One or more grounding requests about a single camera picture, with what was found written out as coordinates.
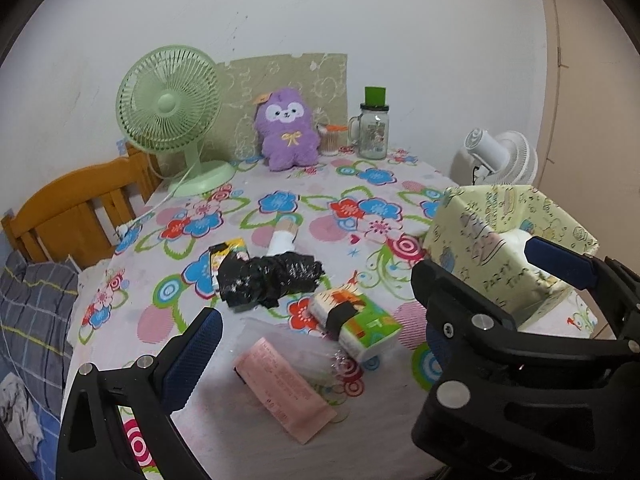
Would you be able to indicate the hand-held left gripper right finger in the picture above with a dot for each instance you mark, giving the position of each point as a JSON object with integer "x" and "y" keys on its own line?
{"x": 437, "y": 349}

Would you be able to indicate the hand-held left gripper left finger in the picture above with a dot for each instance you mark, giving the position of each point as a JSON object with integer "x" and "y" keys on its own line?
{"x": 192, "y": 355}

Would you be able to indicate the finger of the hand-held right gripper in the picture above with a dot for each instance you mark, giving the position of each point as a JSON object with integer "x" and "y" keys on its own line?
{"x": 560, "y": 260}
{"x": 470, "y": 305}

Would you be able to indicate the green tissue pack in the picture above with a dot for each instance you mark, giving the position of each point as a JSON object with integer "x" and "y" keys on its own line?
{"x": 370, "y": 327}

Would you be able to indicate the pink packet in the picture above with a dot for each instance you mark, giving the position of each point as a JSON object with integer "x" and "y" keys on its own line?
{"x": 285, "y": 390}

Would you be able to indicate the black plastic bag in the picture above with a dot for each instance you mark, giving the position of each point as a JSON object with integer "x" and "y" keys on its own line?
{"x": 270, "y": 275}

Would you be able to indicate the yellow snack packet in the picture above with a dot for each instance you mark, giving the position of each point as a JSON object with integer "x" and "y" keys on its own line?
{"x": 231, "y": 249}

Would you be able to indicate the clear plastic bag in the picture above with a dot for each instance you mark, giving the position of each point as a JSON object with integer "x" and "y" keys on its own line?
{"x": 320, "y": 355}

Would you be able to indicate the beige and white sock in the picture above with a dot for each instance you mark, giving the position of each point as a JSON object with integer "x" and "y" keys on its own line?
{"x": 281, "y": 240}

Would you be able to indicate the white clip fan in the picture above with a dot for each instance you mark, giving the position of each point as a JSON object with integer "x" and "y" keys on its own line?
{"x": 505, "y": 157}

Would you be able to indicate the blue bed sheet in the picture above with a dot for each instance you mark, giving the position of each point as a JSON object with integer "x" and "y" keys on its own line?
{"x": 47, "y": 425}

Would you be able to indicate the grey plaid pillow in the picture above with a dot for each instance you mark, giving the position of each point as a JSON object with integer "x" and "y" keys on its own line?
{"x": 35, "y": 310}

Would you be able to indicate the beige door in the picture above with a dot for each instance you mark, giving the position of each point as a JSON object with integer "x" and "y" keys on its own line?
{"x": 600, "y": 85}

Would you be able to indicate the grey white crumpled cloth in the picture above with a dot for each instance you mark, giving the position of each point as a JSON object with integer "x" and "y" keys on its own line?
{"x": 17, "y": 410}

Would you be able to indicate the floral tablecloth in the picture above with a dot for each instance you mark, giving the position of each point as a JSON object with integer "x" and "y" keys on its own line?
{"x": 320, "y": 182}

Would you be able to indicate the glass jar mug green lid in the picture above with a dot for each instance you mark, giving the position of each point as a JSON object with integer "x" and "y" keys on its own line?
{"x": 374, "y": 132}

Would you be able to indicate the toothpick holder cup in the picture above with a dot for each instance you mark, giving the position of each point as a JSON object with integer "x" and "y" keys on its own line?
{"x": 331, "y": 141}

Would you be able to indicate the purple plush toy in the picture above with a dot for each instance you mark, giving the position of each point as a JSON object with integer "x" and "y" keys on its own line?
{"x": 287, "y": 135}

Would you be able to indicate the green desk fan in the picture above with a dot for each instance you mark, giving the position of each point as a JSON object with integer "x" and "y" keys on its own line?
{"x": 167, "y": 102}

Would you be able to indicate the olive printed cardboard sheet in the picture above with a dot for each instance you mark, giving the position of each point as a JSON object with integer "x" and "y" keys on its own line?
{"x": 290, "y": 72}

